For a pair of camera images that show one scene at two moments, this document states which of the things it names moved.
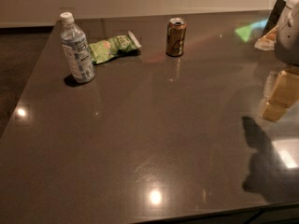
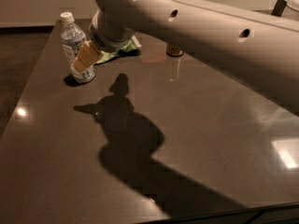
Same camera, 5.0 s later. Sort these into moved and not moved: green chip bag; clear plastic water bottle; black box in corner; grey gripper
Moved: grey gripper
Not moved: green chip bag; clear plastic water bottle; black box in corner
